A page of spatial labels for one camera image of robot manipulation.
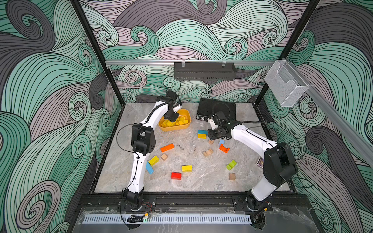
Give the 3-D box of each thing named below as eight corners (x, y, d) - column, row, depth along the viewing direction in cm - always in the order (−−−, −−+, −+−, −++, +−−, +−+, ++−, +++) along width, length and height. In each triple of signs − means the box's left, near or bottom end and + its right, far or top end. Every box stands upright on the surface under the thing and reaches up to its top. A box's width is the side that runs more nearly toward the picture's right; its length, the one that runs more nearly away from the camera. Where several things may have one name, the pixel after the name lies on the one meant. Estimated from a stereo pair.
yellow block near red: (181, 172, 86) (181, 171, 84) (181, 166, 88) (181, 164, 86) (192, 172, 86) (192, 171, 84) (192, 166, 88) (192, 164, 86)
